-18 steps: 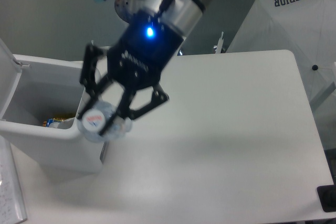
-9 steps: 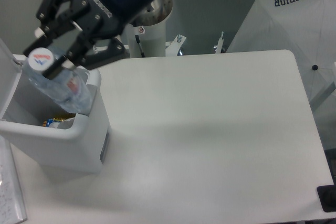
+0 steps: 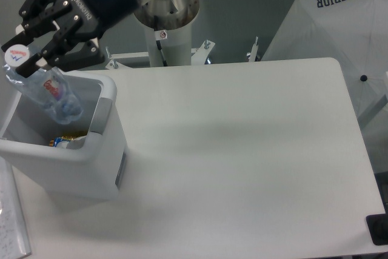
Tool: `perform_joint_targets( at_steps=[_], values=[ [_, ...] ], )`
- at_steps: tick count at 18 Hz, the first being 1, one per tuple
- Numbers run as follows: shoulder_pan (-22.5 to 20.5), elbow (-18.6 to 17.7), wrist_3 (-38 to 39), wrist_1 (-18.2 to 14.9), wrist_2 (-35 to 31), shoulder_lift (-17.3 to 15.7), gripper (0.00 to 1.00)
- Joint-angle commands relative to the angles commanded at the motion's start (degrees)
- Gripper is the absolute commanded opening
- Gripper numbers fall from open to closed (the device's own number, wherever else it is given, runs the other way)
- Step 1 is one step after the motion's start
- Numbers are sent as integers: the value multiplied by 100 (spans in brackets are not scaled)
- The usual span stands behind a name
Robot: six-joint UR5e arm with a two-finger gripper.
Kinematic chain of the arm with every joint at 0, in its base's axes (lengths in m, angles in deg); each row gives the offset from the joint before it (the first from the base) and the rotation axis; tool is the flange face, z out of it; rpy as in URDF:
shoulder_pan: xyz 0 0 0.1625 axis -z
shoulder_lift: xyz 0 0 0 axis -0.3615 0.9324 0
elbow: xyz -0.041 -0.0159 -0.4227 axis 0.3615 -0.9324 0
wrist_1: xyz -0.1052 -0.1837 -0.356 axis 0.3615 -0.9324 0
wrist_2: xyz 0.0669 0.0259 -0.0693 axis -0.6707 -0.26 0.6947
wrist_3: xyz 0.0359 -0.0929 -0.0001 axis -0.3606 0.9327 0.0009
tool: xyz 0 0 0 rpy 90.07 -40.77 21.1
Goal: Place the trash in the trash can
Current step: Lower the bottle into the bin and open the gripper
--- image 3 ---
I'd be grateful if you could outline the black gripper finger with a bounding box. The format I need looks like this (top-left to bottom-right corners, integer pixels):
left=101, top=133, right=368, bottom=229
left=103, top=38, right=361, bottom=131
left=1, top=0, right=71, bottom=52
left=17, top=14, right=105, bottom=77

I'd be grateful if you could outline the black device at table edge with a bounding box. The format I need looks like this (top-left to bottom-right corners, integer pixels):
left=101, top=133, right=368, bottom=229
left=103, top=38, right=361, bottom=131
left=366, top=214, right=387, bottom=246

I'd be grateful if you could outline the clear plastic water bottle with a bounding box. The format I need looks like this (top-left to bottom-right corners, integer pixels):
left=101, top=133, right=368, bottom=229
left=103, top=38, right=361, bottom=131
left=2, top=44, right=84, bottom=124

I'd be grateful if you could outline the black cable on pedestal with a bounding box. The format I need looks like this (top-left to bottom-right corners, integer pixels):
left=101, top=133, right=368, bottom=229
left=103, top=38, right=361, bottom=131
left=153, top=15, right=169, bottom=67

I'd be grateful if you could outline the blue gold snack bag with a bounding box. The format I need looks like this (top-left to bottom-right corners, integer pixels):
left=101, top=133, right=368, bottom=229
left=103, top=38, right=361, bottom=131
left=49, top=132, right=87, bottom=149

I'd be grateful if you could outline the white plastic trash can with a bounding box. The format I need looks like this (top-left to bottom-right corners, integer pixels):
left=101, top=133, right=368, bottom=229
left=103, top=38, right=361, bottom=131
left=0, top=43, right=129, bottom=201

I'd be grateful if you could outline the white metal base bracket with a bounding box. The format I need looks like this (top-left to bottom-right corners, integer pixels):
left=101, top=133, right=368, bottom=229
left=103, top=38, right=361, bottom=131
left=105, top=37, right=263, bottom=69

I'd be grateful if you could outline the white plastic wrapper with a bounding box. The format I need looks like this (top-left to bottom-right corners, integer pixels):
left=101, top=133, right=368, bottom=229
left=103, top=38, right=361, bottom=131
left=65, top=136, right=87, bottom=150

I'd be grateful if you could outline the white open umbrella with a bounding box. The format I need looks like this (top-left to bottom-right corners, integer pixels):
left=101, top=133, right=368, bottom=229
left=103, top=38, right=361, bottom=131
left=263, top=0, right=387, bottom=127

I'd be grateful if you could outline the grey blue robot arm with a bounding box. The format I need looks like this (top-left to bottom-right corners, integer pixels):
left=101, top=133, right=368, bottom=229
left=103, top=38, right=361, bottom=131
left=1, top=0, right=151, bottom=78

